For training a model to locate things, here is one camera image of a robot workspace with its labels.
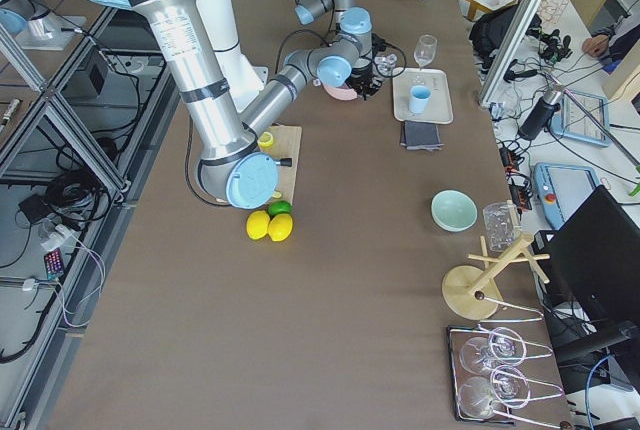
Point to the yellow lemon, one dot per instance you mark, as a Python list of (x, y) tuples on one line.
[(257, 224), (280, 227)]

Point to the white camera pole base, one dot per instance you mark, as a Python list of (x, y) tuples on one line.
[(246, 80)]

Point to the blue teach pendant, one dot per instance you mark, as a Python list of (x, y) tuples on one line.
[(580, 119), (562, 188)]

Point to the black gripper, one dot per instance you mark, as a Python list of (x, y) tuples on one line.
[(363, 81)]

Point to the half lemon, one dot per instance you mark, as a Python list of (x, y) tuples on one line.
[(266, 140)]

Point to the clear wine glass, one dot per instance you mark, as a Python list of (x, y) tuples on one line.
[(424, 53)]

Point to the black monitor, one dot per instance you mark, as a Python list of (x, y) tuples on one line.
[(594, 261)]

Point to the black water bottle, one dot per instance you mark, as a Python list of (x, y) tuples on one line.
[(542, 112)]

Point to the green lime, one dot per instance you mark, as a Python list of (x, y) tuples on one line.
[(279, 207)]

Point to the light blue cup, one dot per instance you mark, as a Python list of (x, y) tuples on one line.
[(418, 99)]

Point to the dark grey cloth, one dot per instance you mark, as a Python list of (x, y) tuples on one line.
[(420, 136)]

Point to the wooden glass stand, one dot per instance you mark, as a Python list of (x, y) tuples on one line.
[(472, 293)]

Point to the aluminium frame post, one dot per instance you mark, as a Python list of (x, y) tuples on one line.
[(515, 33)]

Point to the black tray with glasses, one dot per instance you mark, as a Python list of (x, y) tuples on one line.
[(488, 383)]

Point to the beige serving tray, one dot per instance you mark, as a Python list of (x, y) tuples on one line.
[(439, 109)]

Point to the mint green bowl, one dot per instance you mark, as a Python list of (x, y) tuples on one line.
[(453, 211)]

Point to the pink bowl with ice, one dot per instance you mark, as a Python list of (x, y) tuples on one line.
[(341, 93)]

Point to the wooden cutting board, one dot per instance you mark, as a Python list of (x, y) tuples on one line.
[(287, 150)]

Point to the metal ice scoop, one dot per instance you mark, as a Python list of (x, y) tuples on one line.
[(385, 65)]

